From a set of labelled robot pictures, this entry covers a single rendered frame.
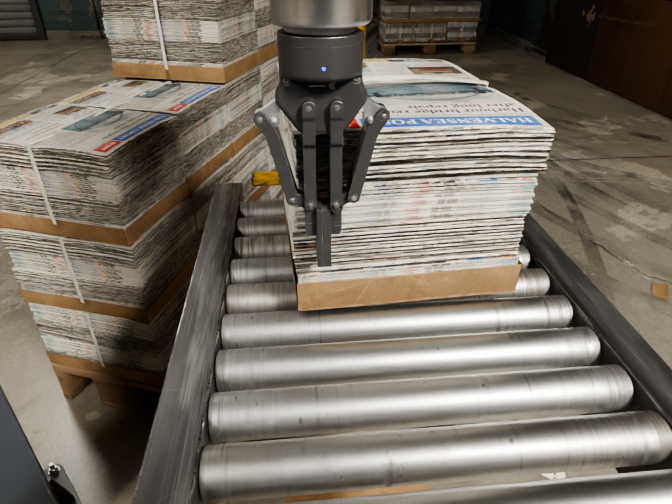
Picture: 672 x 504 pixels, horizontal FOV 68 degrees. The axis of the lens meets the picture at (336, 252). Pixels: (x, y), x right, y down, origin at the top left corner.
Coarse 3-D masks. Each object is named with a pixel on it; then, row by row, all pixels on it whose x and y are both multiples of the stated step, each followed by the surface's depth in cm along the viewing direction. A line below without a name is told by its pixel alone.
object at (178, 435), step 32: (224, 192) 93; (224, 224) 82; (224, 256) 74; (192, 288) 67; (224, 288) 67; (192, 320) 61; (192, 352) 57; (192, 384) 53; (160, 416) 49; (192, 416) 49; (160, 448) 46; (192, 448) 46; (160, 480) 43; (192, 480) 43
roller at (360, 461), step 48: (384, 432) 48; (432, 432) 48; (480, 432) 47; (528, 432) 47; (576, 432) 48; (624, 432) 48; (240, 480) 44; (288, 480) 45; (336, 480) 45; (384, 480) 46; (432, 480) 46
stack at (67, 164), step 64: (0, 128) 115; (64, 128) 116; (128, 128) 116; (192, 128) 136; (0, 192) 115; (64, 192) 111; (128, 192) 111; (192, 192) 141; (64, 256) 121; (128, 256) 116; (192, 256) 144; (64, 320) 135; (128, 320) 129; (64, 384) 150; (128, 384) 142
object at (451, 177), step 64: (384, 128) 51; (448, 128) 52; (512, 128) 53; (320, 192) 54; (384, 192) 55; (448, 192) 57; (512, 192) 58; (384, 256) 60; (448, 256) 62; (512, 256) 63
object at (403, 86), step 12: (372, 84) 69; (384, 84) 69; (396, 84) 69; (408, 84) 69; (420, 84) 69; (432, 84) 68; (444, 84) 68; (456, 84) 69; (468, 84) 70; (480, 84) 70
